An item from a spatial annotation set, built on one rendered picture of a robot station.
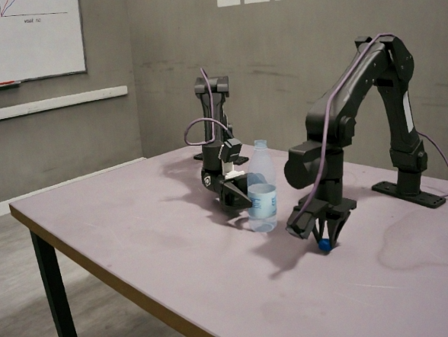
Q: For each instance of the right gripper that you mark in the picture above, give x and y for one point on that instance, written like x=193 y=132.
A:
x=232 y=188

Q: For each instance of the clear plastic water bottle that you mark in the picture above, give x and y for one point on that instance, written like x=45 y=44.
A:
x=262 y=190

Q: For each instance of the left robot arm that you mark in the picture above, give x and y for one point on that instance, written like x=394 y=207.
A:
x=407 y=150

